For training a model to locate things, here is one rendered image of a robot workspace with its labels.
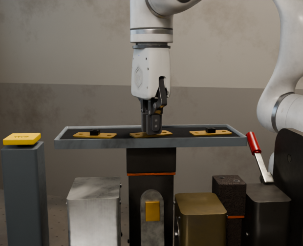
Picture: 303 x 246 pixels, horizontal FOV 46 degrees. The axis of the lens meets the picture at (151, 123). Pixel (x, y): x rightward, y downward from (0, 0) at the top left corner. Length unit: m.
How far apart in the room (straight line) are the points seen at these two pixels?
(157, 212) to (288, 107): 0.55
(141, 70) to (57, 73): 2.55
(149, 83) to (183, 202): 0.22
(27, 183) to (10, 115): 2.78
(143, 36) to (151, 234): 0.35
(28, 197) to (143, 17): 0.42
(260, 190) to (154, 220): 0.22
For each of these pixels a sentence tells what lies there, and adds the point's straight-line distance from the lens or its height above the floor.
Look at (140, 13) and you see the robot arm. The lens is 0.68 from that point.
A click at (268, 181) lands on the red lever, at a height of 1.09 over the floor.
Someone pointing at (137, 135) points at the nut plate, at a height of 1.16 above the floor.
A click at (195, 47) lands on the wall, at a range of 2.80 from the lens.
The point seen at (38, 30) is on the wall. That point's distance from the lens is 3.31.
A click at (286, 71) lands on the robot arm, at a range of 1.00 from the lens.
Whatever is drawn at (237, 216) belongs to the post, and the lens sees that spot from 0.67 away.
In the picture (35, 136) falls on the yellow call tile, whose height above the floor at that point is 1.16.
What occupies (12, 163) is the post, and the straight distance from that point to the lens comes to 0.75.
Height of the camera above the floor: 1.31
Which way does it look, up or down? 10 degrees down
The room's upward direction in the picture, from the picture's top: straight up
